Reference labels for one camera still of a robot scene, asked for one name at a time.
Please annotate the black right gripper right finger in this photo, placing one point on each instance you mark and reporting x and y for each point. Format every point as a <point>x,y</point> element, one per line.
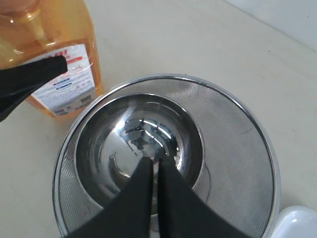
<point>182,214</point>

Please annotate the steel mesh strainer basket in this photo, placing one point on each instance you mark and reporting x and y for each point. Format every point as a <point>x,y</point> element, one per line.
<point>240,179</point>

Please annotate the orange soap pump bottle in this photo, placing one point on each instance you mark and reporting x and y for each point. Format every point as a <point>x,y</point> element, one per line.
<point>48,56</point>

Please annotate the white rectangular plastic tray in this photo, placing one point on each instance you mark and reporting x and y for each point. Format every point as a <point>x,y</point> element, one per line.
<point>296,222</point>

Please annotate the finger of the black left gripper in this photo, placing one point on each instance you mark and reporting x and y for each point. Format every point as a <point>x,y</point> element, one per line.
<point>18,83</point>

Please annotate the small stainless steel bowl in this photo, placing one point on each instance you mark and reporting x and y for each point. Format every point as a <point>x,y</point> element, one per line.
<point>120,132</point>

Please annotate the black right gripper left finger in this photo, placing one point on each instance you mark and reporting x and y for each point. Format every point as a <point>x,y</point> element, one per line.
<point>129,214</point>

